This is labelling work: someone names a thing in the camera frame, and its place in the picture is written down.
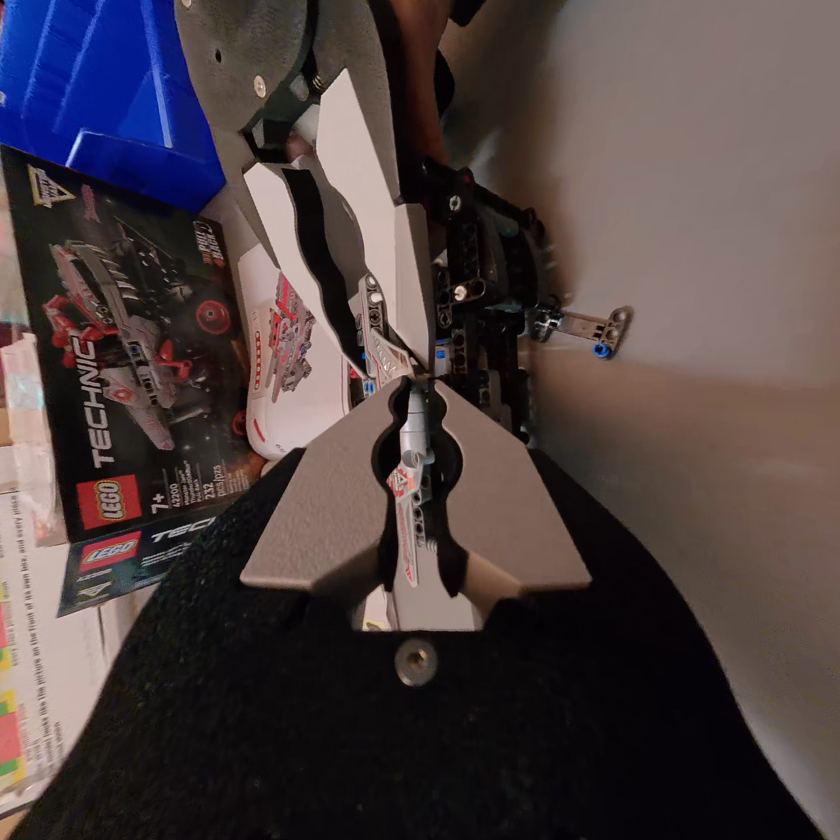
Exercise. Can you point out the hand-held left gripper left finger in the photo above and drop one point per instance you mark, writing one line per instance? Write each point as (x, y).
(315, 518)

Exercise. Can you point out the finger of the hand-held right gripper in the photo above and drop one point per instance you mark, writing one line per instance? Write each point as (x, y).
(275, 203)
(394, 275)

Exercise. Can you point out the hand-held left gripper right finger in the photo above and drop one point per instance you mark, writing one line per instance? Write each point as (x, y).
(518, 518)

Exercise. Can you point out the toy brick vehicle model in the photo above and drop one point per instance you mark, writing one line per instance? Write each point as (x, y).
(485, 262)

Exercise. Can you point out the person's right forearm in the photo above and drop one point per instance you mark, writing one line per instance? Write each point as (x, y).
(472, 10)

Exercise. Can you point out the person's right hand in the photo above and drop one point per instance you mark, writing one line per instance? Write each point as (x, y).
(417, 79)

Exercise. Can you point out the instruction booklet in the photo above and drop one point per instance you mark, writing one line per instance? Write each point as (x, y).
(289, 420)

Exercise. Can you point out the blue plastic bin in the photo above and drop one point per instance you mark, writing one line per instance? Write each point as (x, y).
(98, 79)

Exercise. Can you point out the black toy set box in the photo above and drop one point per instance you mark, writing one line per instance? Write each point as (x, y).
(131, 328)

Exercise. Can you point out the instruction poster board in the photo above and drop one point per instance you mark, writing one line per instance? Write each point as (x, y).
(52, 656)

